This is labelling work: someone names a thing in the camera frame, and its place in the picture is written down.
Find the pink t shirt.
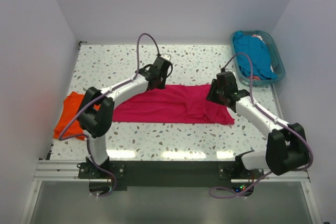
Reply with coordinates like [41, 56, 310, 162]
[112, 84, 235, 125]

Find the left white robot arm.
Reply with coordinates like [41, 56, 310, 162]
[77, 56, 172, 178]

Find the aluminium frame rail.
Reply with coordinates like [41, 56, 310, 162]
[35, 160, 310, 183]

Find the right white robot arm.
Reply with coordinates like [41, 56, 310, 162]
[206, 71, 313, 178]

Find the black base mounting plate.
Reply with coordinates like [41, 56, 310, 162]
[77, 160, 264, 196]

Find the folded orange t shirt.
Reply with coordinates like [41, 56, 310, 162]
[53, 92, 85, 140]

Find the white cloth in basket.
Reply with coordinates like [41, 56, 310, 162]
[251, 34, 265, 43]

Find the blue t shirt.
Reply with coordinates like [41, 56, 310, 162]
[233, 31, 277, 80]

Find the teal plastic basket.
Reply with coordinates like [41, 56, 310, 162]
[230, 30, 285, 86]

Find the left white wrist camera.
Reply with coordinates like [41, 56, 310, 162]
[160, 54, 172, 61]

